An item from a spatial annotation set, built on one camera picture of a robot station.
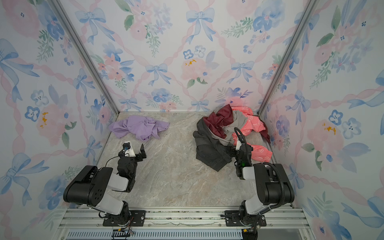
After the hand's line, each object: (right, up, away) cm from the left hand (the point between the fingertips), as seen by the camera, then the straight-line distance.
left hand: (135, 144), depth 89 cm
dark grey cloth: (+46, -5, +4) cm, 46 cm away
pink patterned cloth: (+77, +13, +17) cm, 80 cm away
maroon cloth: (+49, +13, +8) cm, 52 cm away
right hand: (+62, +1, +5) cm, 62 cm away
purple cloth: (0, +10, +17) cm, 20 cm away
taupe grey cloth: (+64, +15, +7) cm, 66 cm away
